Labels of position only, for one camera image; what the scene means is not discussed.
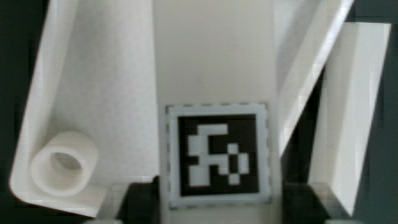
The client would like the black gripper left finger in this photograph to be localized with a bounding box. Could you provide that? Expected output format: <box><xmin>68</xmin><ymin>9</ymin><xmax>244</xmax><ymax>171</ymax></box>
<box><xmin>116</xmin><ymin>178</ymin><xmax>159</xmax><ymax>224</ymax></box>

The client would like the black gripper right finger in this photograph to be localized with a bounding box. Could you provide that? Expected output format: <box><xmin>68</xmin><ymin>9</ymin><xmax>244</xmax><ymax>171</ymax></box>
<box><xmin>282</xmin><ymin>183</ymin><xmax>328</xmax><ymax>224</ymax></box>

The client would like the white desk top tray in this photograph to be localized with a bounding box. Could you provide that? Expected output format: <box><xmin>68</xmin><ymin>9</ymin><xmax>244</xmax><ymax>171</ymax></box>
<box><xmin>8</xmin><ymin>0</ymin><xmax>353</xmax><ymax>219</ymax></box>

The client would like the white leg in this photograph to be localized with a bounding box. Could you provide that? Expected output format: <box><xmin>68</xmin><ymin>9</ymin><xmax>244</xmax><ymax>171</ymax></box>
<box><xmin>152</xmin><ymin>0</ymin><xmax>282</xmax><ymax>224</ymax></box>

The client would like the white right fence bar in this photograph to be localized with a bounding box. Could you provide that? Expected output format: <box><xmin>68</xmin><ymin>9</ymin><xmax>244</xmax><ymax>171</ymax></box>
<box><xmin>307</xmin><ymin>22</ymin><xmax>390</xmax><ymax>214</ymax></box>

